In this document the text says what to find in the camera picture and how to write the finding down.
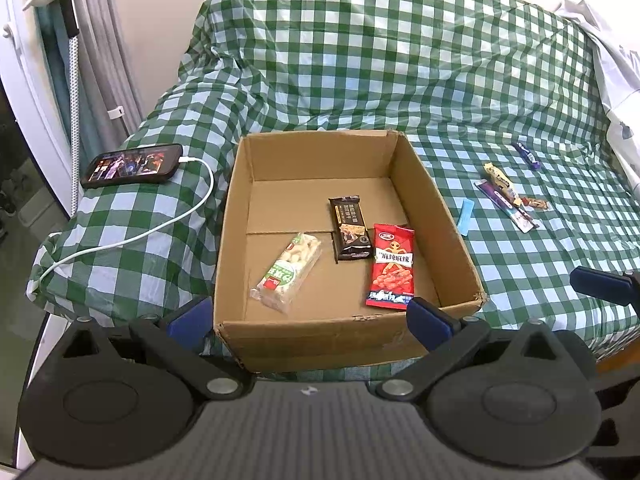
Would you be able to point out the grey curtain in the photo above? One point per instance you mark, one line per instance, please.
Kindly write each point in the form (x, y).
(105, 35)

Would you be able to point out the white curtain clip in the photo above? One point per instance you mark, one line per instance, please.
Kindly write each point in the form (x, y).
(116, 111)

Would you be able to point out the dark brown snack bar packet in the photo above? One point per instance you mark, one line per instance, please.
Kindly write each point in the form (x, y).
(351, 228)

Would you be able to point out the black smartphone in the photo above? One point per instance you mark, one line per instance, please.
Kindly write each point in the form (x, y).
(132, 165)

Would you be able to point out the purple snack wrapper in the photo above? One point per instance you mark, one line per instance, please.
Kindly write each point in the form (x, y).
(527, 155)

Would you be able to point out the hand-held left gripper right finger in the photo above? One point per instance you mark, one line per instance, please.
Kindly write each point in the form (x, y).
(429, 322)

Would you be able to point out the black plug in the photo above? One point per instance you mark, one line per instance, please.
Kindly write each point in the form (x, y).
(67, 5)

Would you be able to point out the brown cardboard box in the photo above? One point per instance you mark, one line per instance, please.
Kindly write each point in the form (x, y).
(350, 260)

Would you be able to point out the beige snack bar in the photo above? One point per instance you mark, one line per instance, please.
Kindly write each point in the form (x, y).
(498, 178)

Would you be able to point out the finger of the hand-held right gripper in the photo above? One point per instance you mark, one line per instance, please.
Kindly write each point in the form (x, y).
(592, 281)

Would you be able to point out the small light blue packet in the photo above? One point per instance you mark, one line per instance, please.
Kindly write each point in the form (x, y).
(466, 216)

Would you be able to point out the large red snack packet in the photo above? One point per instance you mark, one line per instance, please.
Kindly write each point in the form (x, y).
(392, 267)

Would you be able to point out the long purple snack stick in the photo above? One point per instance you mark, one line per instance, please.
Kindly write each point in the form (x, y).
(506, 206)

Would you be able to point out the white cloth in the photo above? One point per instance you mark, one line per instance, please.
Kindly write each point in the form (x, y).
(616, 75)

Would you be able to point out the white door frame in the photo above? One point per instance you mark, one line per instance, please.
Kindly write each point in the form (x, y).
(30, 85)

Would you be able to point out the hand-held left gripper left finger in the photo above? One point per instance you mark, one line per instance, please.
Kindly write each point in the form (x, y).
(191, 319)

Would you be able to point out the green white checked blanket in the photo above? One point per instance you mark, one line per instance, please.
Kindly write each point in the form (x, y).
(400, 60)

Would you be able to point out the green white peanut packet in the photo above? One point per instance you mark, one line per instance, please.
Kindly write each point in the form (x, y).
(287, 277)

